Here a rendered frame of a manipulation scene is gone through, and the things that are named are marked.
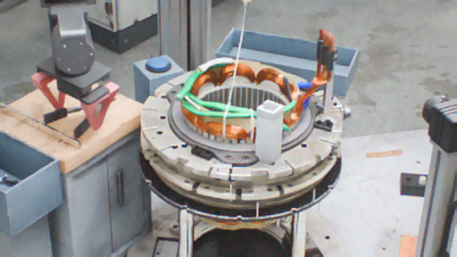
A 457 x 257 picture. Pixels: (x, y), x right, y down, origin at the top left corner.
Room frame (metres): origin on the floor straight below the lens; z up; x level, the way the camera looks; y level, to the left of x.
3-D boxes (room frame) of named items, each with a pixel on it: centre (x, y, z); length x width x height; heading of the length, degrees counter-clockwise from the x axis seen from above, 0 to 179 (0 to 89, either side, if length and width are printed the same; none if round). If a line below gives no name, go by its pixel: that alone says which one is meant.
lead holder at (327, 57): (1.26, -0.15, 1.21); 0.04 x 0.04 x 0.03; 57
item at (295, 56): (1.53, -0.11, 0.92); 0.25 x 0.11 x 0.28; 72
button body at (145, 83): (1.52, 0.13, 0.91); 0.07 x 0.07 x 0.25; 31
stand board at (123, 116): (1.30, 0.26, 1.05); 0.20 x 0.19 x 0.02; 144
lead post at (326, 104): (1.29, -0.15, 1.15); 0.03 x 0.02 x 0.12; 139
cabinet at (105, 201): (1.30, 0.26, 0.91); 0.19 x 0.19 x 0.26; 54
